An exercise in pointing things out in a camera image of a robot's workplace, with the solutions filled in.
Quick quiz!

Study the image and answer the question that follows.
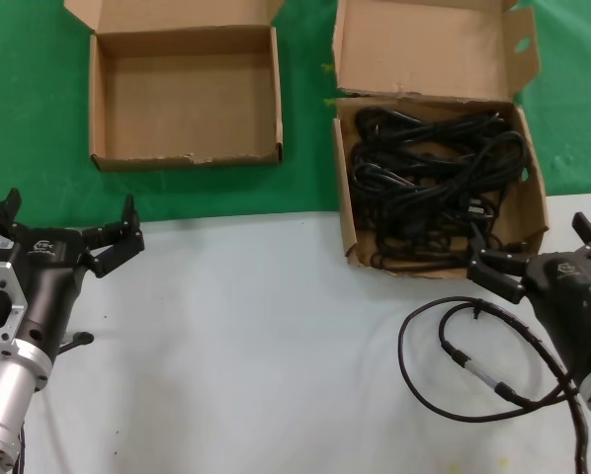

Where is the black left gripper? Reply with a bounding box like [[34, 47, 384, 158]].
[[0, 187, 145, 357]]

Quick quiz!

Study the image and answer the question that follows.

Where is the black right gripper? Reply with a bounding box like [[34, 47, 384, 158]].
[[466, 211, 591, 381]]

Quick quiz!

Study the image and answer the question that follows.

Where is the cardboard box with intact lid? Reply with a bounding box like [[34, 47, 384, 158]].
[[62, 0, 287, 173]]

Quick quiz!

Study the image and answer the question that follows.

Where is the cardboard box with torn lid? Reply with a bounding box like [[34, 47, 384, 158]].
[[330, 0, 551, 280]]

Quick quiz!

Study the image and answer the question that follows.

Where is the small black clamp knob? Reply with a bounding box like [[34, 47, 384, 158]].
[[57, 331, 95, 355]]

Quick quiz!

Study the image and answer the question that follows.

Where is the green table cloth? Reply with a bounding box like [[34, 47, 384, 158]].
[[0, 0, 591, 234]]

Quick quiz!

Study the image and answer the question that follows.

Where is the black wrapped cable harness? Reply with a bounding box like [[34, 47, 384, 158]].
[[472, 303, 591, 474]]

